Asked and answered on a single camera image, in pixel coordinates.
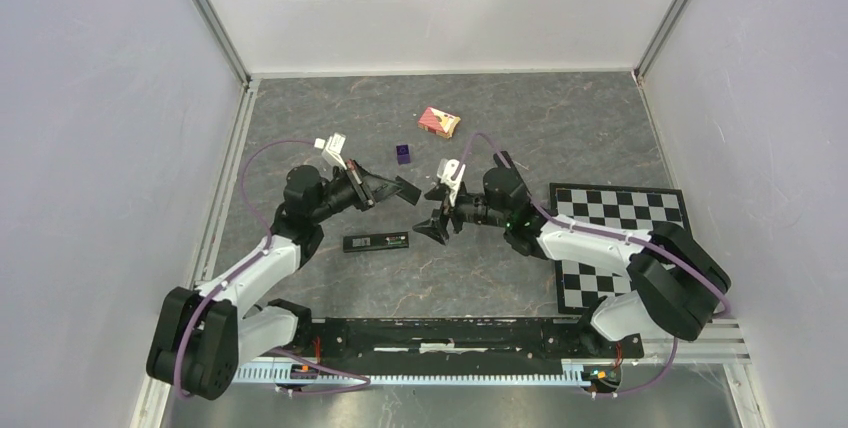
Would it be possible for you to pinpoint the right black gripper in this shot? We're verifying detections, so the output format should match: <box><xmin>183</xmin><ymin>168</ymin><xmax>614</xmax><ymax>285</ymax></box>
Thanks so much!
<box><xmin>412</xmin><ymin>181</ymin><xmax>509</xmax><ymax>246</ymax></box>

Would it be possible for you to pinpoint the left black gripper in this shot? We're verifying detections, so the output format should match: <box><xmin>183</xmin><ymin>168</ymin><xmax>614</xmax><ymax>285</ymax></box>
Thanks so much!
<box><xmin>311</xmin><ymin>158</ymin><xmax>405</xmax><ymax>224</ymax></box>

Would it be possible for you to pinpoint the black remote control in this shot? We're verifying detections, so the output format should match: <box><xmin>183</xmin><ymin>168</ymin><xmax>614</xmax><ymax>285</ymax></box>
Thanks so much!
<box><xmin>493</xmin><ymin>151</ymin><xmax>516</xmax><ymax>170</ymax></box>
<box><xmin>342</xmin><ymin>232</ymin><xmax>410</xmax><ymax>253</ymax></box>

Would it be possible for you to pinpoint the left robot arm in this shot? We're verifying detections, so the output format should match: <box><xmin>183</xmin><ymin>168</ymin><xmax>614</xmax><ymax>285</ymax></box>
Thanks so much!
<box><xmin>146</xmin><ymin>160</ymin><xmax>421</xmax><ymax>400</ymax></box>

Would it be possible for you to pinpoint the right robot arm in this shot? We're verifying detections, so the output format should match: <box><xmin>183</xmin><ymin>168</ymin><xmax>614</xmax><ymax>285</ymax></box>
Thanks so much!
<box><xmin>413</xmin><ymin>167</ymin><xmax>731</xmax><ymax>356</ymax></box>

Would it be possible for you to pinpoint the purple toy block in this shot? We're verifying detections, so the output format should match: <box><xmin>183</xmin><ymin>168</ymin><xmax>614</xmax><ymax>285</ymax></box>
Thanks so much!
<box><xmin>395</xmin><ymin>144</ymin><xmax>411</xmax><ymax>165</ymax></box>

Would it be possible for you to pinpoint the red white small box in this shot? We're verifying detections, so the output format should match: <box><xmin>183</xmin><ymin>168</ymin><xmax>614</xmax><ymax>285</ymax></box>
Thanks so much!
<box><xmin>417</xmin><ymin>107</ymin><xmax>461</xmax><ymax>139</ymax></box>

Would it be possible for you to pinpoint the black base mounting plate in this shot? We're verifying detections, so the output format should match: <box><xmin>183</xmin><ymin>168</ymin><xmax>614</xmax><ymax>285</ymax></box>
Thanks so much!
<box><xmin>287</xmin><ymin>317</ymin><xmax>644</xmax><ymax>376</ymax></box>

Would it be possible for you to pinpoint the checkerboard calibration board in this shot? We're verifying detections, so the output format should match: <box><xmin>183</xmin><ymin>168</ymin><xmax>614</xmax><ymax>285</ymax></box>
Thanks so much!
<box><xmin>549</xmin><ymin>181</ymin><xmax>715</xmax><ymax>324</ymax></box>

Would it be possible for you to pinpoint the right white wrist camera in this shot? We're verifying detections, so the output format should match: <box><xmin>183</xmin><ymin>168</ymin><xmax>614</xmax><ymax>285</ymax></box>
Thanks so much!
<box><xmin>436</xmin><ymin>158</ymin><xmax>466</xmax><ymax>207</ymax></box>

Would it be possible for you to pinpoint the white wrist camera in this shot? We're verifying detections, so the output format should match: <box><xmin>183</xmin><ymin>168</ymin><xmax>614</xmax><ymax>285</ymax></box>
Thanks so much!
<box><xmin>313</xmin><ymin>132</ymin><xmax>347</xmax><ymax>170</ymax></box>
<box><xmin>436</xmin><ymin>158</ymin><xmax>466</xmax><ymax>207</ymax></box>

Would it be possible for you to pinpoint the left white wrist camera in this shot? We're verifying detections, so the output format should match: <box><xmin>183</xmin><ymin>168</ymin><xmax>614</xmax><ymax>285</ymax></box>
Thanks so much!
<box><xmin>313</xmin><ymin>132</ymin><xmax>347</xmax><ymax>170</ymax></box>

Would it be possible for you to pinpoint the white slotted cable duct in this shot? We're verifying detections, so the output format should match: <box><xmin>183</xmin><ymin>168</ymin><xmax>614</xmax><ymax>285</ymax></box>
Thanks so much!
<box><xmin>232</xmin><ymin>358</ymin><xmax>590</xmax><ymax>388</ymax></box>

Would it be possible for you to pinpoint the left aluminium corner post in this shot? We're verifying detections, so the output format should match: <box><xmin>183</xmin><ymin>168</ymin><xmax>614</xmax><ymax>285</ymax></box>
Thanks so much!
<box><xmin>192</xmin><ymin>0</ymin><xmax>252</xmax><ymax>86</ymax></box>

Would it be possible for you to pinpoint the aluminium corner post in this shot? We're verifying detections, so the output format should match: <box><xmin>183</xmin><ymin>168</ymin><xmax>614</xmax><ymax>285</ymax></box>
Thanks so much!
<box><xmin>192</xmin><ymin>0</ymin><xmax>252</xmax><ymax>86</ymax></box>
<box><xmin>633</xmin><ymin>0</ymin><xmax>690</xmax><ymax>86</ymax></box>

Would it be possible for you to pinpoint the right aluminium corner post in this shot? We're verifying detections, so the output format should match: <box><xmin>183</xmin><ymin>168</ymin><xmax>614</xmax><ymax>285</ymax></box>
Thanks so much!
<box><xmin>633</xmin><ymin>0</ymin><xmax>690</xmax><ymax>86</ymax></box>

